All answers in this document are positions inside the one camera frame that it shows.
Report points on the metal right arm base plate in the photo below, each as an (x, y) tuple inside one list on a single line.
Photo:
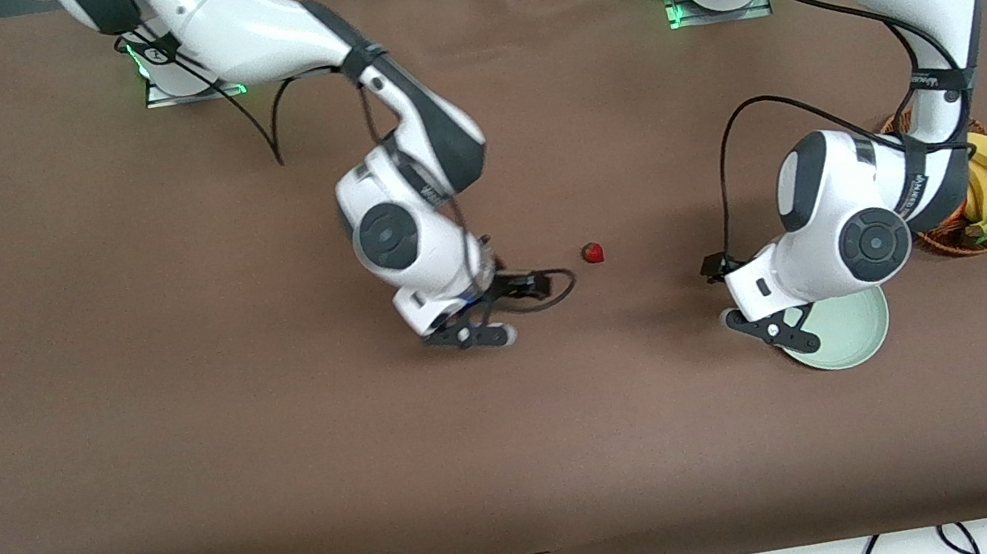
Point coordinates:
[(162, 97)]

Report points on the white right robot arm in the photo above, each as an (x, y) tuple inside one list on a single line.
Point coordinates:
[(235, 18)]

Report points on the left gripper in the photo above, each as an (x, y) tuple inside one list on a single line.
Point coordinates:
[(714, 264)]

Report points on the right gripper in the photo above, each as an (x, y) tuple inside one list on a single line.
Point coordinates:
[(514, 284)]

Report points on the large table cover sheet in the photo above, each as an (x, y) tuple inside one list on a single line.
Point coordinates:
[(166, 375)]

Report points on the red strawberry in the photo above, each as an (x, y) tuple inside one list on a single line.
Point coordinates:
[(592, 252)]

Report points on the brown wicker basket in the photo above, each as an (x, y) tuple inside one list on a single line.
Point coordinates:
[(945, 243)]

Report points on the pale green round plate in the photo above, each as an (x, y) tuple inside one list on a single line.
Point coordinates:
[(854, 335)]

